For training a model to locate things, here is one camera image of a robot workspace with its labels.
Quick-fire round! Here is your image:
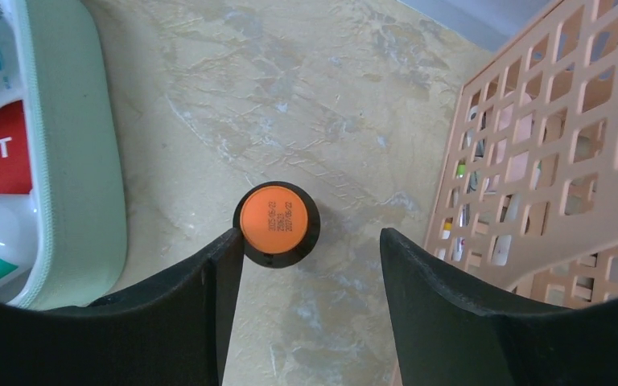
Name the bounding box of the brown bottle orange cap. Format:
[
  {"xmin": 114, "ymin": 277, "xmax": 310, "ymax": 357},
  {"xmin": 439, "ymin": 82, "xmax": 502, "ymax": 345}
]
[{"xmin": 233, "ymin": 181, "xmax": 321, "ymax": 269}]

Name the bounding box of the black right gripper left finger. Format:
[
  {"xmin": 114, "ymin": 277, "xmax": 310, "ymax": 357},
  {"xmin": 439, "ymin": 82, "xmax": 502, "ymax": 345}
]
[{"xmin": 0, "ymin": 229, "xmax": 243, "ymax": 385}]

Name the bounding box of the small white bottle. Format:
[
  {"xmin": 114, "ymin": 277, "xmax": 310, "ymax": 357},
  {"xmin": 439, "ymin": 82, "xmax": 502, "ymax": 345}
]
[{"xmin": 0, "ymin": 194, "xmax": 39, "ymax": 288}]

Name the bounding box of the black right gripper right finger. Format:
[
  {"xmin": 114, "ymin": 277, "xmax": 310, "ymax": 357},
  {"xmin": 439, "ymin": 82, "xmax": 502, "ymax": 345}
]
[{"xmin": 380, "ymin": 228, "xmax": 618, "ymax": 385}]

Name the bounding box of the peach desk file organizer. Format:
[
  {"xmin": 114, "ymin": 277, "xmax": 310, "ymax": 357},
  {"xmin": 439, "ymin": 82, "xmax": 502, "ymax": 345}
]
[{"xmin": 424, "ymin": 1, "xmax": 618, "ymax": 308}]

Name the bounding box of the green medicine case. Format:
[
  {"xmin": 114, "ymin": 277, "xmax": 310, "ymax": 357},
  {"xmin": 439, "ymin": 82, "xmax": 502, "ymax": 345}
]
[{"xmin": 10, "ymin": 1, "xmax": 127, "ymax": 310}]

